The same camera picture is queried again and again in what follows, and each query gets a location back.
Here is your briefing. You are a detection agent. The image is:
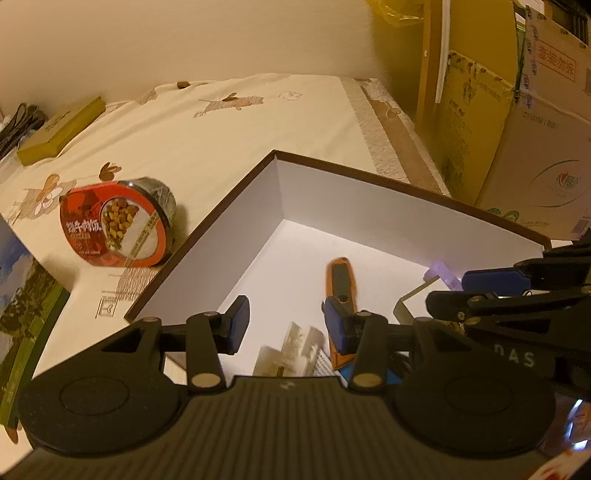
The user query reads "red instant rice bowl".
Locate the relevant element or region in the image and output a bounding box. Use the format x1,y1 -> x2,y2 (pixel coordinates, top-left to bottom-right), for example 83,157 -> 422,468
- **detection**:
59,175 -> 178,268

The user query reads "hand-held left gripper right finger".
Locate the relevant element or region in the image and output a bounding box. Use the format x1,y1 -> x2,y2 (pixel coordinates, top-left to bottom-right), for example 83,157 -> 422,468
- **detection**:
323,296 -> 467,389

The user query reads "large printed cardboard box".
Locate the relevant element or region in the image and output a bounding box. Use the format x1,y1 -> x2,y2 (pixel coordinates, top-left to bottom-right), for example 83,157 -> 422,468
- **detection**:
436,9 -> 591,241

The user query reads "yellow plastic bag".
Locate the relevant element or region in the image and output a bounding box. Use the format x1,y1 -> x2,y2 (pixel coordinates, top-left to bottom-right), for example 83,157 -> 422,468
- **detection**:
367,0 -> 426,28

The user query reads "white router with antennas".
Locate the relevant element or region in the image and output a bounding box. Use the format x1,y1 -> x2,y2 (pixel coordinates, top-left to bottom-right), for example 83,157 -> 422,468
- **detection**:
253,322 -> 326,377

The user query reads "black cable bundle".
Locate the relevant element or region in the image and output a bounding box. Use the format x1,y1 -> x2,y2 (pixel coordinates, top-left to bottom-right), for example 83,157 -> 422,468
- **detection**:
0,102 -> 47,158

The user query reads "purple tube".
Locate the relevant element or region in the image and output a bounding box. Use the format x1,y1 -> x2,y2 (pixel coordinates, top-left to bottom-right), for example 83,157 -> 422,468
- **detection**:
424,261 -> 462,291

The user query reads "green picture book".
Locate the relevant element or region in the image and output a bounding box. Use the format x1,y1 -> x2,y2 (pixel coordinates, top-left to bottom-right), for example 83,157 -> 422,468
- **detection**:
0,219 -> 71,428

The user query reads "olive flat box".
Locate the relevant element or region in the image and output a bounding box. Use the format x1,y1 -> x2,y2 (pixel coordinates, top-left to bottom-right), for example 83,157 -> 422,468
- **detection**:
17,96 -> 107,166

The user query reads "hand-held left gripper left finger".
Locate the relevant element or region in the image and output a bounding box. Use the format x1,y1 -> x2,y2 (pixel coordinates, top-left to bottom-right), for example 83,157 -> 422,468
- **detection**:
99,295 -> 251,389

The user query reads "blue white packet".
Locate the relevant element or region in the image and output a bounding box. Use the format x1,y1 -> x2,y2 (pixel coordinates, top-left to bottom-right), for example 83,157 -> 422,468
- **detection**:
314,346 -> 334,377

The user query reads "brown storage box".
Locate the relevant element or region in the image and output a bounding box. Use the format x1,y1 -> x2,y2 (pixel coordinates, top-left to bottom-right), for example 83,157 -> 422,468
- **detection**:
124,150 -> 552,384

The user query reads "orange utility knife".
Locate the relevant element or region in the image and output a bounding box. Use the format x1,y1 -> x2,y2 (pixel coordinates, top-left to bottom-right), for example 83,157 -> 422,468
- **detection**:
323,257 -> 358,370

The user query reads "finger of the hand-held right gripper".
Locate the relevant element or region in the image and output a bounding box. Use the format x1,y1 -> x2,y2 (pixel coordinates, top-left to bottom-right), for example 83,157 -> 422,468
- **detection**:
462,244 -> 591,294
426,287 -> 591,330

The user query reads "wooden frame post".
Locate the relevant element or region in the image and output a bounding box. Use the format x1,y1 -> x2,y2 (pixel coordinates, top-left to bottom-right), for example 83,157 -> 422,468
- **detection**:
416,0 -> 444,139

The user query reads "printed bed sheet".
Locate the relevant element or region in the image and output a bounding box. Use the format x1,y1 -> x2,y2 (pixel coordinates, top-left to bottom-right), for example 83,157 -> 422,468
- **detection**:
0,74 -> 453,384

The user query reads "dark striped panel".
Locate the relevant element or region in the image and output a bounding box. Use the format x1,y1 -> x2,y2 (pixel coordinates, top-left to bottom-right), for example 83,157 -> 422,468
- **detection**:
545,0 -> 591,42

